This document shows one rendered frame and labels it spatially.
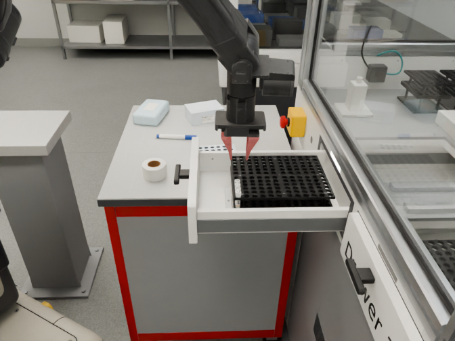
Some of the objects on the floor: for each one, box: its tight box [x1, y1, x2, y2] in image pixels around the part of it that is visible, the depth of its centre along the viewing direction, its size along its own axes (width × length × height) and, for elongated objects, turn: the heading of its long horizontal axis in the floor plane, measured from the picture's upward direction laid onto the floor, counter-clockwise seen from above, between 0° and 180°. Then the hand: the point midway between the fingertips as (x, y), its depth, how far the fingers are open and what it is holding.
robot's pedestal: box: [0, 110, 104, 300], centre depth 162 cm, size 30×30×76 cm
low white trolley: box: [97, 105, 297, 341], centre depth 155 cm, size 58×62×76 cm
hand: (238, 155), depth 85 cm, fingers open, 3 cm apart
